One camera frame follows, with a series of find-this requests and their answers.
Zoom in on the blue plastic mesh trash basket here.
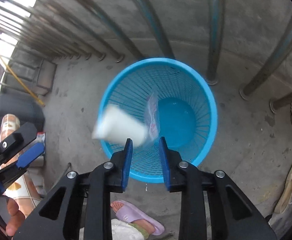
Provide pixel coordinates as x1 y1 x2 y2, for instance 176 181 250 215
92 57 218 184

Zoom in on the metal dustpan box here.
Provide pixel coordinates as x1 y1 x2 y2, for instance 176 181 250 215
32 59 57 96

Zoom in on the purple slipper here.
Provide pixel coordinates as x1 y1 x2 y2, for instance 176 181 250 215
110 200 165 239

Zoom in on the steel balcony railing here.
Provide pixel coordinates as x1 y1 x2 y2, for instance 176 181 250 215
0 0 292 126

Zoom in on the person's left hand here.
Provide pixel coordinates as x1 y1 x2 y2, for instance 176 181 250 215
5 198 25 237

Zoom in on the yellow broom handle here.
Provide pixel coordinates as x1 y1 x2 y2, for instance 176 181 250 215
0 55 45 107

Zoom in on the clear pink plastic wrapper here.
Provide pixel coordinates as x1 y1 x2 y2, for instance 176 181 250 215
144 92 160 142

